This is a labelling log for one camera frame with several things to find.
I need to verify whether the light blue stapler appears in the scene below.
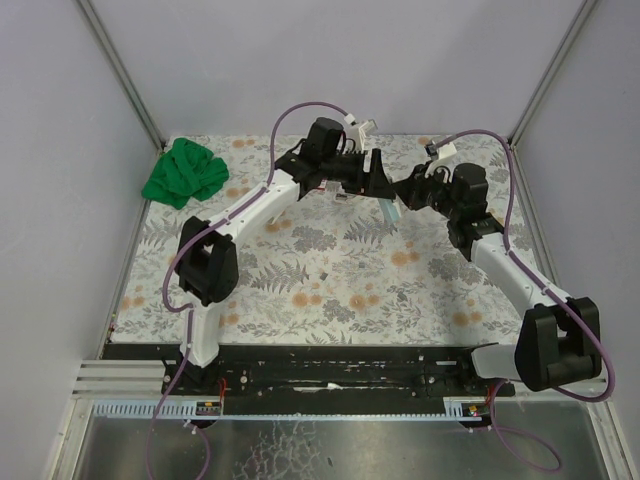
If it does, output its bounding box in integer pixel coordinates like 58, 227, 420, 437
378, 199, 401, 225

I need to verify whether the small white stapler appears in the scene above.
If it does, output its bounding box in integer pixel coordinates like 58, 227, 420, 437
334, 193, 355, 204

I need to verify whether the olive green stapler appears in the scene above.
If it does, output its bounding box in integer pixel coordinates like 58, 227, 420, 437
267, 210, 286, 226

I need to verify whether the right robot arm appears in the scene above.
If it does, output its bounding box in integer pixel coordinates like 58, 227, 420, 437
393, 163, 602, 392

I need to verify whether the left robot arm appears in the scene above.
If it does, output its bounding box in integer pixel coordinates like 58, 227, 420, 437
176, 115, 397, 368

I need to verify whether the floral table mat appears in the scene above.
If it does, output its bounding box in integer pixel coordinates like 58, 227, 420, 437
110, 136, 520, 345

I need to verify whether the green cloth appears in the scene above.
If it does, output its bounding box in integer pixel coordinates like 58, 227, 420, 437
141, 137, 230, 210

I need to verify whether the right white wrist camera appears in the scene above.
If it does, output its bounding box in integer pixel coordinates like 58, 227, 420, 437
425, 142, 457, 170

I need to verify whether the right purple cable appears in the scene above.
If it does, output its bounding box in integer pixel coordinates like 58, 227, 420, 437
429, 130, 616, 471

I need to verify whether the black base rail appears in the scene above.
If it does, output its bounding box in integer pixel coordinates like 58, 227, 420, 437
102, 343, 515, 418

